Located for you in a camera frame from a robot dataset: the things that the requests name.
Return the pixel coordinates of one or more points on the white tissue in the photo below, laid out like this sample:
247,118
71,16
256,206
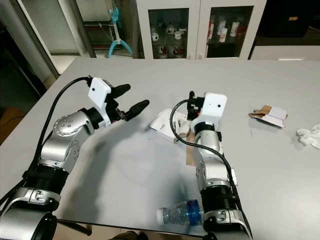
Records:
310,136

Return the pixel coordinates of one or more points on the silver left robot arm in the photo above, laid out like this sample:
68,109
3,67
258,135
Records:
72,126

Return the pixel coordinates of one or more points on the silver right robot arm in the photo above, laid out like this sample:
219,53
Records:
210,170

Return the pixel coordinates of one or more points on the white flat paper packet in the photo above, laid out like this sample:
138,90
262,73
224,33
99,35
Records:
162,125

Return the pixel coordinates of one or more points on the brown cardboard strip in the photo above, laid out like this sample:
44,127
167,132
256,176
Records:
189,152

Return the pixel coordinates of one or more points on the teal plastic stand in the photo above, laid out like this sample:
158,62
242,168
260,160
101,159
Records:
118,44

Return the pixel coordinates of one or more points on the white mug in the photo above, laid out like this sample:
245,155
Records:
178,35
155,36

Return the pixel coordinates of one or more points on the white glass door cabinet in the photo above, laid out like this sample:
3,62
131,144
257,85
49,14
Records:
197,30

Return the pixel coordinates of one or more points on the white red tumbler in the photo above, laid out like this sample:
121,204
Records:
224,34
235,28

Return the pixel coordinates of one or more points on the torn brown white carton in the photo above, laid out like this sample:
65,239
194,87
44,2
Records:
270,115

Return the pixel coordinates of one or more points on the clear plastic bottle blue label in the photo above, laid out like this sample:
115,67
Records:
180,212

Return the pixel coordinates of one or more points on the brown cardboard box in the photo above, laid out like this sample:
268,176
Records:
5,119

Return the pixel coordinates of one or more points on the black cabinet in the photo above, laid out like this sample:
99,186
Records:
287,17

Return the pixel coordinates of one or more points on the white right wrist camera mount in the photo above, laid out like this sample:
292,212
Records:
214,106

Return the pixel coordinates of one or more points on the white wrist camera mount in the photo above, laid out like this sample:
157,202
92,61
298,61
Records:
99,92
214,106

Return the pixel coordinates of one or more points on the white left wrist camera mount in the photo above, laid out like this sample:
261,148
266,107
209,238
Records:
99,92

